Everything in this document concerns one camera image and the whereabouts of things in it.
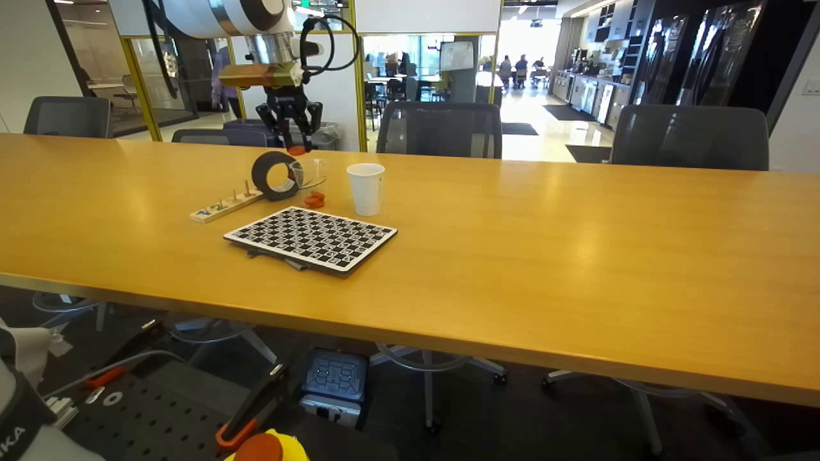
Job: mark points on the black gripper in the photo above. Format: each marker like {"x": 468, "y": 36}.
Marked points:
{"x": 286, "y": 98}

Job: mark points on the clear plastic cup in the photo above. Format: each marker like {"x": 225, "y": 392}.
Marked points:
{"x": 313, "y": 175}

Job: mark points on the white paper cup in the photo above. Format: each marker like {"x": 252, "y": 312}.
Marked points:
{"x": 365, "y": 187}

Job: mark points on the black tape roll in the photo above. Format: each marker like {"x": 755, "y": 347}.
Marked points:
{"x": 258, "y": 180}

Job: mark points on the dark gray office chair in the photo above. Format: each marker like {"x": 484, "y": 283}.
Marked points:
{"x": 693, "y": 137}
{"x": 219, "y": 131}
{"x": 67, "y": 120}
{"x": 439, "y": 131}

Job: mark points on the black-white marker checkerboard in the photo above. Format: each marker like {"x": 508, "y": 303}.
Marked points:
{"x": 312, "y": 239}

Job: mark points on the small gray metal piece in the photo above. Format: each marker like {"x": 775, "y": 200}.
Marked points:
{"x": 294, "y": 263}

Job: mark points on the gray box with grid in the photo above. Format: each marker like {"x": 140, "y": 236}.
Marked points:
{"x": 335, "y": 386}

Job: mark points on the yellow emergency stop button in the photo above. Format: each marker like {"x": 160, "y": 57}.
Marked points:
{"x": 270, "y": 446}

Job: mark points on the black perforated plate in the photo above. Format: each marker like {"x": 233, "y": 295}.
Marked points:
{"x": 156, "y": 419}

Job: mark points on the white robot housing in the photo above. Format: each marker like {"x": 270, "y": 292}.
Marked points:
{"x": 17, "y": 426}

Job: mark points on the black glass-door refrigerators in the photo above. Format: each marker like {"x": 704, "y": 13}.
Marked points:
{"x": 718, "y": 53}

